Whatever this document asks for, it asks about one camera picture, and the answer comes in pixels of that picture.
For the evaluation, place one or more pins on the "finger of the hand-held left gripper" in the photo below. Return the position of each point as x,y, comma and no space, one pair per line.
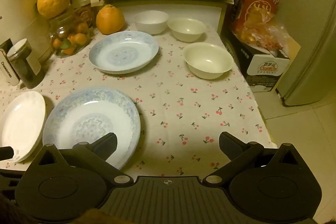
5,153

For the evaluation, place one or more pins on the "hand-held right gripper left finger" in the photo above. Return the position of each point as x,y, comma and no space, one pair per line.
109,146

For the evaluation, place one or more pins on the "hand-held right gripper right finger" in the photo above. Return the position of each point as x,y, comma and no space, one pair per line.
227,146

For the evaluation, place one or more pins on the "white plate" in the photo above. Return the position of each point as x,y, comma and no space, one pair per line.
21,121

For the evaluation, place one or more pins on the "large blue patterned plate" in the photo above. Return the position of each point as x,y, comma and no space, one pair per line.
89,116

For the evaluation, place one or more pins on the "large cream bowl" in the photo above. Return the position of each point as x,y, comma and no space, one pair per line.
207,60

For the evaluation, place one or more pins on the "small blue patterned plate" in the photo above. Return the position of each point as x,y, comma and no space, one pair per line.
123,53

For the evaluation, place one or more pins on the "small cream bowl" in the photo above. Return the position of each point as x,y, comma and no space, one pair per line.
187,28

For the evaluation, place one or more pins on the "white bowl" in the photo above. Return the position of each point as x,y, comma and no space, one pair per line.
151,19

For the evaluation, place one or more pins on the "cherry print tablecloth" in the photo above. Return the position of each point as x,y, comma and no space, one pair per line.
183,113

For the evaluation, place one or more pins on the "black and white cardboard box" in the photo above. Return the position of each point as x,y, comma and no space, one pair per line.
262,69

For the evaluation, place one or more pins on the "white printed box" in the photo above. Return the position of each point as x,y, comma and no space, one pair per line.
6,66

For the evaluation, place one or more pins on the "dark jar with metal lid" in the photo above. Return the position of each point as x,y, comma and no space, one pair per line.
26,66

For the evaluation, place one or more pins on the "cluster of small oranges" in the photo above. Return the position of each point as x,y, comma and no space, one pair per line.
76,39

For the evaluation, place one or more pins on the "plastic bag of snacks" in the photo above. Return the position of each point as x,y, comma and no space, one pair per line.
265,35

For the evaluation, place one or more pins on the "glass jar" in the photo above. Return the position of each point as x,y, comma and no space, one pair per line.
60,27

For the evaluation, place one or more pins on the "brown patterned jar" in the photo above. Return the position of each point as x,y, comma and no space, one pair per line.
85,16

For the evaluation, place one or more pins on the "white kitchen appliance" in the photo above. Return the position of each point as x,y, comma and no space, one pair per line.
23,11

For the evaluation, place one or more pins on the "refrigerator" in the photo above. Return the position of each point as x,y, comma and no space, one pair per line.
309,29

